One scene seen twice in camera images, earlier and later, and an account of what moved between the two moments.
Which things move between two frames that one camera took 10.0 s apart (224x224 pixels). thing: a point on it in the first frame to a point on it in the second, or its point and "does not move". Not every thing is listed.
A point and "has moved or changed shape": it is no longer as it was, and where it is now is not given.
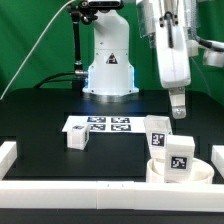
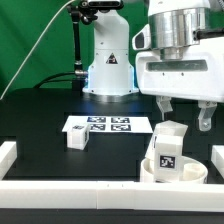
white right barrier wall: [217, 156] does not move
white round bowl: [203, 171] has moved or changed shape
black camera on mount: [101, 4] does not move
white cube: [157, 128] has moved or changed shape
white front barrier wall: [161, 196] does not move
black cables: [47, 79] does not move
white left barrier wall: [8, 155] does not move
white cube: [179, 158] to [168, 158]
